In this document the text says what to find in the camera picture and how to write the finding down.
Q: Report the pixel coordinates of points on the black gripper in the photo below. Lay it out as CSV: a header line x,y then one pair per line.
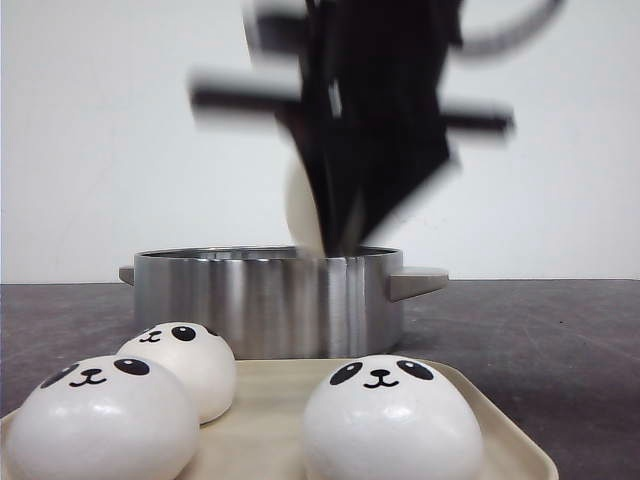
x,y
367,68

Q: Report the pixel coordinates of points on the panda bun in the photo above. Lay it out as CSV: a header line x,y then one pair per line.
x,y
301,212
200,358
390,417
106,417

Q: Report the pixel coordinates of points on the stainless steel steamer pot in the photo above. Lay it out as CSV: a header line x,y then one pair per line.
x,y
277,302

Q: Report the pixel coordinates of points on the cream plastic tray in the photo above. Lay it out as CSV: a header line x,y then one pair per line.
x,y
260,436

